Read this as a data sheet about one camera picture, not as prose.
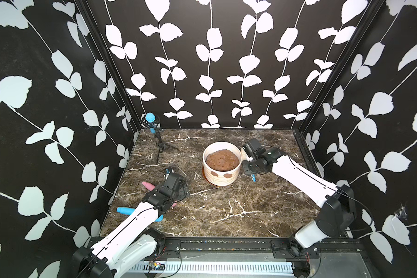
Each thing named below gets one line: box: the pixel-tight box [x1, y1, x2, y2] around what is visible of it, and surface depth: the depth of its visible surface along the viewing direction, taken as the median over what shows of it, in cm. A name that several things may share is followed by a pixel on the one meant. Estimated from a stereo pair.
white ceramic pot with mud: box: [202, 141, 243, 187], surface depth 92 cm
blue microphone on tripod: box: [140, 112, 179, 164], surface depth 97 cm
